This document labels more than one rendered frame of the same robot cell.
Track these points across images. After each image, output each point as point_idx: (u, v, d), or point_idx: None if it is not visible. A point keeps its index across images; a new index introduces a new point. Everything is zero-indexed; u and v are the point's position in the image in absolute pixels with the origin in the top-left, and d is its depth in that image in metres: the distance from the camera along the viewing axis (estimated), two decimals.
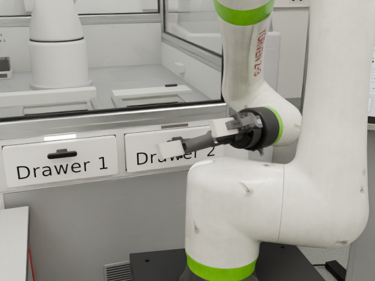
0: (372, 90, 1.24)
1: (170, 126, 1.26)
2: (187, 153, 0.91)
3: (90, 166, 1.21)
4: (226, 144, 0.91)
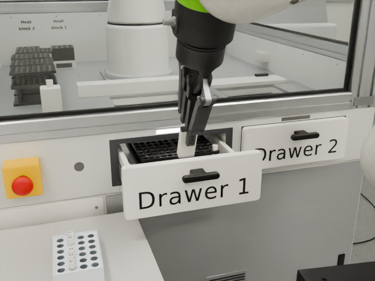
0: None
1: (291, 119, 1.10)
2: (191, 121, 0.72)
3: (227, 190, 0.91)
4: (186, 80, 0.70)
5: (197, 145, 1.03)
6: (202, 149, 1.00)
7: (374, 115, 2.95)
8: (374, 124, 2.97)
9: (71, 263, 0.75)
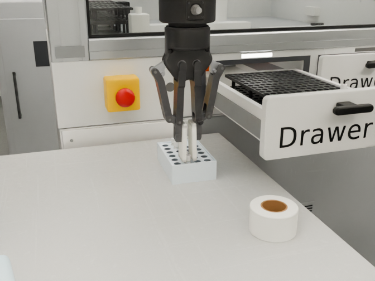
0: None
1: (364, 49, 1.14)
2: (209, 103, 0.77)
3: (371, 130, 0.80)
4: (196, 68, 0.73)
5: (320, 87, 0.92)
6: (329, 90, 0.89)
7: None
8: None
9: (188, 156, 0.80)
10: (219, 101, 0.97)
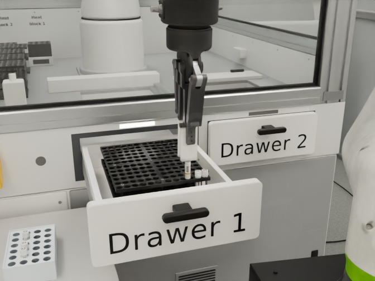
0: None
1: (258, 113, 1.09)
2: (187, 111, 0.73)
3: (219, 228, 0.75)
4: (178, 69, 0.73)
5: (184, 170, 0.86)
6: (190, 175, 0.83)
7: None
8: None
9: (195, 171, 0.82)
10: (86, 180, 0.92)
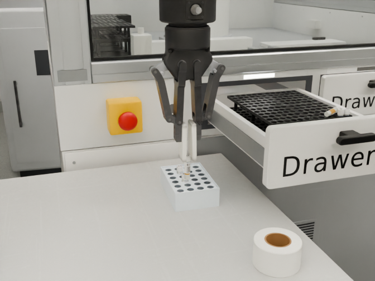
0: None
1: (366, 68, 1.14)
2: (209, 103, 0.77)
3: (374, 157, 0.80)
4: (196, 67, 0.73)
5: (322, 111, 0.92)
6: (332, 114, 0.89)
7: None
8: None
9: (339, 110, 0.88)
10: (221, 124, 0.97)
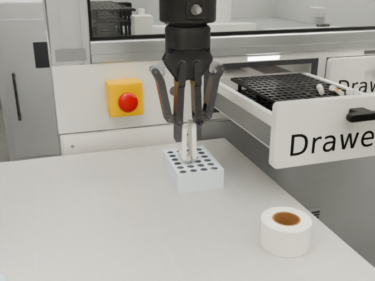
0: None
1: (373, 52, 1.11)
2: (209, 103, 0.77)
3: None
4: (197, 68, 0.73)
5: (330, 91, 0.88)
6: None
7: None
8: None
9: (347, 89, 0.84)
10: (225, 106, 0.94)
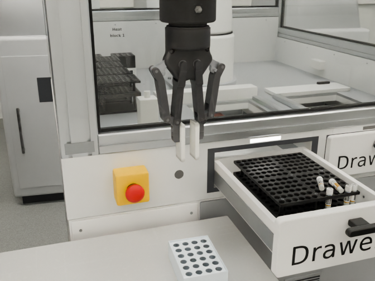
0: None
1: (371, 127, 1.14)
2: None
3: None
4: None
5: (330, 184, 0.92)
6: None
7: None
8: None
9: (346, 186, 0.88)
10: (228, 193, 0.97)
